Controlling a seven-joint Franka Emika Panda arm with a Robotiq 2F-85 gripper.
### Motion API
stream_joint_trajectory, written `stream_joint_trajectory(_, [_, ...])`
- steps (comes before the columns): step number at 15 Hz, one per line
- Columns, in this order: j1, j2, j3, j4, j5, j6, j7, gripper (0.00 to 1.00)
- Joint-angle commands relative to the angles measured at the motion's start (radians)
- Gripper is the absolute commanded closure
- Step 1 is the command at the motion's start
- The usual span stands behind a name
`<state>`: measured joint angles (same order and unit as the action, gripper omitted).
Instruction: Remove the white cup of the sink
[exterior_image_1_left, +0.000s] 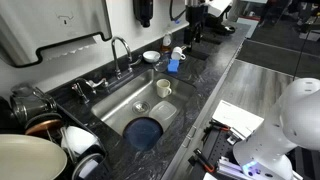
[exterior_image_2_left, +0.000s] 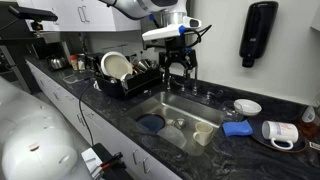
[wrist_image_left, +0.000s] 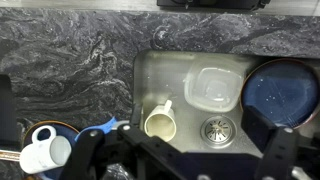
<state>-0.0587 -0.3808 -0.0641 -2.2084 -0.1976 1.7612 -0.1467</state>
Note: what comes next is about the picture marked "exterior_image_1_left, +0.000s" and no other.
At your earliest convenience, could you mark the plain white cup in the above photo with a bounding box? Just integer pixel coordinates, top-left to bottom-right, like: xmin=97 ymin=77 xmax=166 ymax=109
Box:
xmin=156 ymin=78 xmax=173 ymax=99

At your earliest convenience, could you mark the metal sink drain strainer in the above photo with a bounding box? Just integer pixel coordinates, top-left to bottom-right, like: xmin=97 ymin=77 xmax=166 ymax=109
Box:
xmin=132 ymin=100 xmax=151 ymax=115

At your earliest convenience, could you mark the stainless steel sink basin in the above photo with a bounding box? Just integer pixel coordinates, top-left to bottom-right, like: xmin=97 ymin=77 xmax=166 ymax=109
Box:
xmin=90 ymin=68 xmax=197 ymax=153

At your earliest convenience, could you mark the translucent plastic lid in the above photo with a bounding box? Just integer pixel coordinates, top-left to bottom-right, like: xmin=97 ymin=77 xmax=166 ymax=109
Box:
xmin=148 ymin=100 xmax=178 ymax=124

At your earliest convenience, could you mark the clear drinking glass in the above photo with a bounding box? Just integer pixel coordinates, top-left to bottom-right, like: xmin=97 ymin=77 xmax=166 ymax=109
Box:
xmin=153 ymin=54 xmax=171 ymax=73

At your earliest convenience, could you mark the blue sponge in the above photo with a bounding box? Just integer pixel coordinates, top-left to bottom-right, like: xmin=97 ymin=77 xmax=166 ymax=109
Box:
xmin=166 ymin=58 xmax=180 ymax=74

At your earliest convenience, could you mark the small white bowl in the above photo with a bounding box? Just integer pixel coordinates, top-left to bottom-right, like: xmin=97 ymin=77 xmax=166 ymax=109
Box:
xmin=142 ymin=50 xmax=161 ymax=64

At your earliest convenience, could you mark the white printed mug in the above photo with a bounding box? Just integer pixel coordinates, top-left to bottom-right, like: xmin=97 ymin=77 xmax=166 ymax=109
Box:
xmin=170 ymin=46 xmax=187 ymax=62

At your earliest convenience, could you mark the dark blue plate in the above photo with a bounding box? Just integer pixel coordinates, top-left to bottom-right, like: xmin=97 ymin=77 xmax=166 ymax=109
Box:
xmin=122 ymin=116 xmax=164 ymax=152

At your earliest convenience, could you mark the dish soap bottle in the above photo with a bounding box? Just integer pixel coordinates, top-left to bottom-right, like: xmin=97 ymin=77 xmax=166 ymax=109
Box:
xmin=160 ymin=24 xmax=174 ymax=54

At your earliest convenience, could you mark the tall chrome faucet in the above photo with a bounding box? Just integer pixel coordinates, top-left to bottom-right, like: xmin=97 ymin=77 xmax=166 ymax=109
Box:
xmin=110 ymin=35 xmax=143 ymax=80

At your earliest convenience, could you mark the chrome lever tap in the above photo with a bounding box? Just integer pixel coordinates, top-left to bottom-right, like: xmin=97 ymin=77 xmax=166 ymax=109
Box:
xmin=75 ymin=77 xmax=109 ymax=95

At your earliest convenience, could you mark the black coffee machine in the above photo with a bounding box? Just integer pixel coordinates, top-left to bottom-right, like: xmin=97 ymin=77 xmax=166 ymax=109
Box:
xmin=184 ymin=0 xmax=236 ymax=52

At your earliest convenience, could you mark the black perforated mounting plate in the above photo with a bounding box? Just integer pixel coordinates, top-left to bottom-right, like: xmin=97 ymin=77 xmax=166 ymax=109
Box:
xmin=188 ymin=125 xmax=243 ymax=180

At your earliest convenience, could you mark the black soap dispenser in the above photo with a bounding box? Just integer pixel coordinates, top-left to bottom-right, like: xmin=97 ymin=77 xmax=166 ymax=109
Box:
xmin=133 ymin=0 xmax=154 ymax=28

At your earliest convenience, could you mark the small chrome side sprayer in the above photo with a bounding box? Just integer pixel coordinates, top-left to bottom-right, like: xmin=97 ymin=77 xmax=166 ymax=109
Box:
xmin=70 ymin=82 xmax=91 ymax=105

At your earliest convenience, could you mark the red black clamp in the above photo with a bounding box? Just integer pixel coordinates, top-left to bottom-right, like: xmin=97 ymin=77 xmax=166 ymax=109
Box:
xmin=192 ymin=148 xmax=216 ymax=174

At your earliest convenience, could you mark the white bowl in rack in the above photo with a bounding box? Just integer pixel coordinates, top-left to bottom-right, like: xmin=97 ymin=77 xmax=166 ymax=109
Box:
xmin=60 ymin=125 xmax=101 ymax=158

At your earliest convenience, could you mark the black dish rack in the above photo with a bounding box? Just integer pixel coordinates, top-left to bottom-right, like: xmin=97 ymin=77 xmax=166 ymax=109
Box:
xmin=0 ymin=96 xmax=113 ymax=180

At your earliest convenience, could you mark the silver aluminium extrusion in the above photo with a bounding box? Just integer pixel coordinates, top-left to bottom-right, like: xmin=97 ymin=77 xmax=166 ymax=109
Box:
xmin=215 ymin=156 xmax=249 ymax=180

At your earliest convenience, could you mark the copper rimmed pan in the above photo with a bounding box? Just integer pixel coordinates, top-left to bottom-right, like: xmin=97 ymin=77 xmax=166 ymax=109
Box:
xmin=24 ymin=113 xmax=64 ymax=137

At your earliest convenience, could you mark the steel pot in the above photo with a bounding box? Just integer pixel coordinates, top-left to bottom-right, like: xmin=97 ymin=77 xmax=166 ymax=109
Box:
xmin=9 ymin=83 xmax=58 ymax=126

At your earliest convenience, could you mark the steel cabinet handle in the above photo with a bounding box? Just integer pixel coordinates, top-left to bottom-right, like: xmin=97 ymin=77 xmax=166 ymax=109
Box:
xmin=186 ymin=125 xmax=198 ymax=139
xmin=181 ymin=135 xmax=193 ymax=150

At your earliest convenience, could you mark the black wall cable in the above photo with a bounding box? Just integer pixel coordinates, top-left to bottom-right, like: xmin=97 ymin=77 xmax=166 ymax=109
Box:
xmin=168 ymin=0 xmax=188 ymax=23

